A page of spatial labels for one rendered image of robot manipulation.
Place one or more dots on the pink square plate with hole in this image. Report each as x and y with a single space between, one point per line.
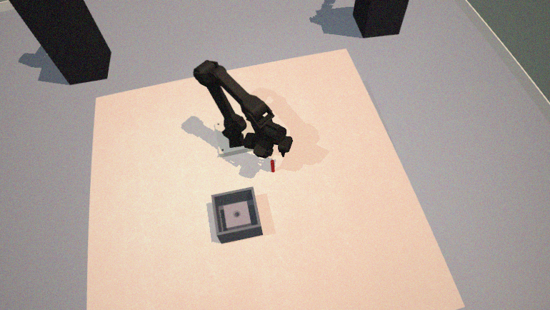
237 215

